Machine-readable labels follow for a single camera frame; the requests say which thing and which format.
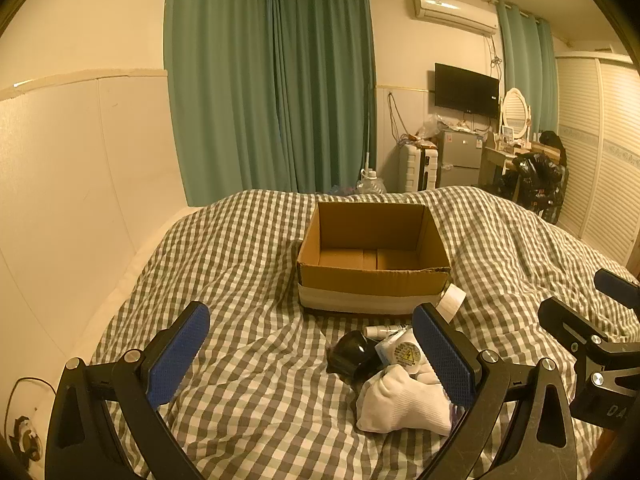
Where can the white louvred wardrobe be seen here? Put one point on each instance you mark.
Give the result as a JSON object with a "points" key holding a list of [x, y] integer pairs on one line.
{"points": [[600, 150]]}

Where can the black wall television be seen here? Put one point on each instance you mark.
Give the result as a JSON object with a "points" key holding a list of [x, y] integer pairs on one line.
{"points": [[465, 90]]}

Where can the grey checked blanket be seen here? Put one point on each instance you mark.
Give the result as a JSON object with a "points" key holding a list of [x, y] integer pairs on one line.
{"points": [[250, 360]]}

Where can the clear plastic bag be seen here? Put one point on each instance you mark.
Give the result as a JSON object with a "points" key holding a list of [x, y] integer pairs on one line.
{"points": [[431, 127]]}

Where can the white air conditioner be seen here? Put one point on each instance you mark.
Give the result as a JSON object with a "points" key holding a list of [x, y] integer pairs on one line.
{"points": [[450, 10]]}

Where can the small grey fridge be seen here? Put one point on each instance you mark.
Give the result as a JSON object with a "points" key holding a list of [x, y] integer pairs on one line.
{"points": [[460, 160]]}

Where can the white oval mirror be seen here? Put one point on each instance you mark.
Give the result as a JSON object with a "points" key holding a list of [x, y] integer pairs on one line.
{"points": [[515, 110]]}

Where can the small white bottle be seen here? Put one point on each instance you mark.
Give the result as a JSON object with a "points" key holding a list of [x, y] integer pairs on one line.
{"points": [[380, 331]]}

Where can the clear water bottle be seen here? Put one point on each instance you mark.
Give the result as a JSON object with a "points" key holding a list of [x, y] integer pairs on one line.
{"points": [[371, 184]]}

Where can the cardboard box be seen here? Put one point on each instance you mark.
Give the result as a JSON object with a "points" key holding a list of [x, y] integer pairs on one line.
{"points": [[370, 282]]}

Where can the black bag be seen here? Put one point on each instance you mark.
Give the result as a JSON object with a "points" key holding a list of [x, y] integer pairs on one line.
{"points": [[552, 142]]}

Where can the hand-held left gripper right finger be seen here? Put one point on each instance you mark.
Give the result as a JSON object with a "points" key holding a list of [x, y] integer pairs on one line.
{"points": [[445, 360]]}

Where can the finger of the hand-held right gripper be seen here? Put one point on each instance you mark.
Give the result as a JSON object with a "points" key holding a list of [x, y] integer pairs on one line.
{"points": [[565, 317], [617, 285]]}

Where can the white sock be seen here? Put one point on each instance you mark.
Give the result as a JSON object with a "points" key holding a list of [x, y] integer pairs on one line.
{"points": [[400, 402]]}

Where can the white packet with round label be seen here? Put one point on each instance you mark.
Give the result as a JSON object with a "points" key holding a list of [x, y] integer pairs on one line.
{"points": [[402, 355]]}

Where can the white tape roll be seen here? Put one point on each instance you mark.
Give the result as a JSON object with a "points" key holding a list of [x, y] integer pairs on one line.
{"points": [[450, 302]]}

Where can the wooden dressing table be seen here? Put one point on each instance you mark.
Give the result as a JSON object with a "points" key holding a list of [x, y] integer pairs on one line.
{"points": [[492, 162]]}

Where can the black rounded case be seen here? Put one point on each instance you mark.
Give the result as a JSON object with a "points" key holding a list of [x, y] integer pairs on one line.
{"points": [[352, 355]]}

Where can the narrow green curtain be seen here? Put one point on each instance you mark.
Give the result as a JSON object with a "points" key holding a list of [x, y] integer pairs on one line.
{"points": [[530, 70]]}

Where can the wall socket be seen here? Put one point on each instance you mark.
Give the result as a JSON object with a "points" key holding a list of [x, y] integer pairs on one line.
{"points": [[24, 437]]}

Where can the white suitcase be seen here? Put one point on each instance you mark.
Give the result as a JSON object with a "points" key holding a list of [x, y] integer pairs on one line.
{"points": [[415, 167]]}

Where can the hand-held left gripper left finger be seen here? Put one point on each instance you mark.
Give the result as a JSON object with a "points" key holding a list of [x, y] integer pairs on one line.
{"points": [[177, 355]]}

